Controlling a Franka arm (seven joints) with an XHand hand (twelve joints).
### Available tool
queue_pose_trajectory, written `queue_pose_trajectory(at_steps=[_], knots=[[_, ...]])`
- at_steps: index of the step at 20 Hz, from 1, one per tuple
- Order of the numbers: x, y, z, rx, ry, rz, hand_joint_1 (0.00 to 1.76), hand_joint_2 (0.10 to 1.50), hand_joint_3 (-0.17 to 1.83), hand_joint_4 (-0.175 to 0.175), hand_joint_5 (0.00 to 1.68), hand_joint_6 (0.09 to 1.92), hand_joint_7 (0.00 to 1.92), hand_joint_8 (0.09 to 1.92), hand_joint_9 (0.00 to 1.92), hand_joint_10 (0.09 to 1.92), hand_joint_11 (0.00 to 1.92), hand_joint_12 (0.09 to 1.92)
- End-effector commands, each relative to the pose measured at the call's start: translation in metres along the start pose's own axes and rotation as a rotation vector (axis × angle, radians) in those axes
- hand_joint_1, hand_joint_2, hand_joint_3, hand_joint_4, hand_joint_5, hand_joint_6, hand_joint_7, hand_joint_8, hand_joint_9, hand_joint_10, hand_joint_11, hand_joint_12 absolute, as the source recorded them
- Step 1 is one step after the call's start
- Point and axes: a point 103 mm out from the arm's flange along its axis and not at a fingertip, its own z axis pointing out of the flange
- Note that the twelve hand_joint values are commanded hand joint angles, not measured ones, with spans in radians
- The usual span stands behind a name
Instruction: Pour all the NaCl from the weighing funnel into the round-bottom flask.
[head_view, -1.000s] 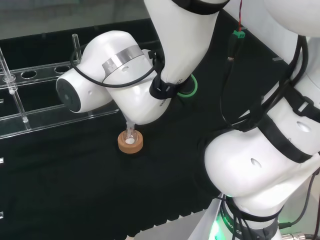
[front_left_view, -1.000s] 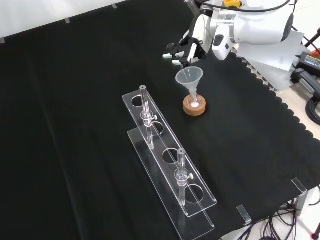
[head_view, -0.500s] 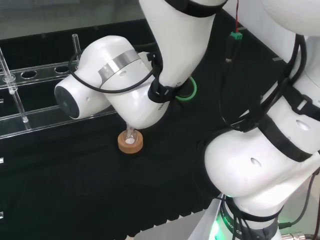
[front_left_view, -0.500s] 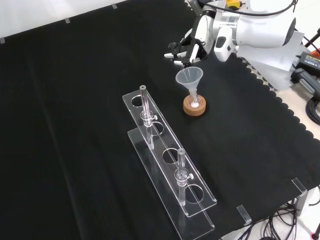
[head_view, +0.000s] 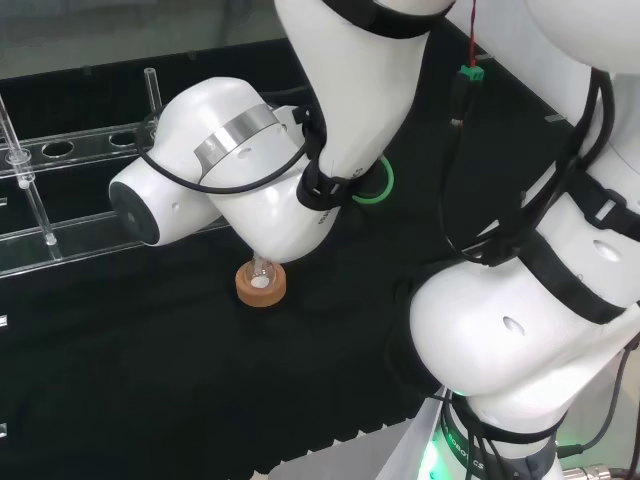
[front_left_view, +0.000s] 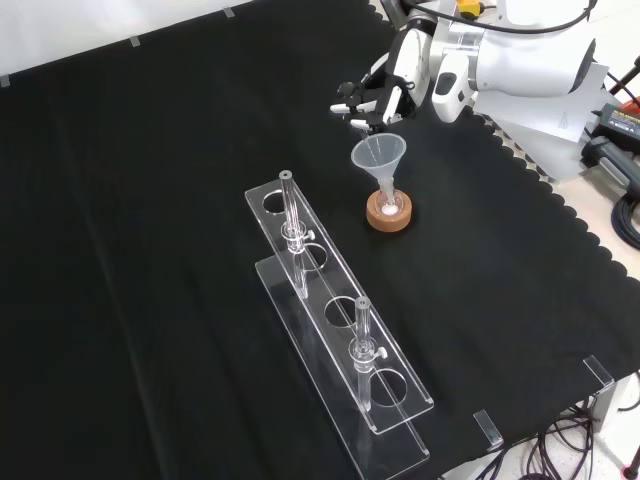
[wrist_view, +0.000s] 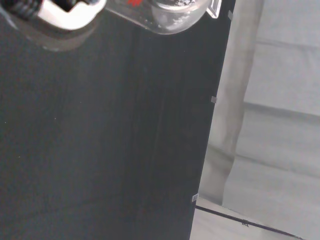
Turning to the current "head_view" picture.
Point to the small glass round-bottom flask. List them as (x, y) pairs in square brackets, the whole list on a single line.
[(261, 280)]

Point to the clear acrylic funnel stand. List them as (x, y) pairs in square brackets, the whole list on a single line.
[(75, 237)]

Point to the pale board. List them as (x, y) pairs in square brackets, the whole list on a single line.
[(417, 440)]

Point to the black bench cloth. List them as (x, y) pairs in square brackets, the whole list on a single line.
[(150, 375)]

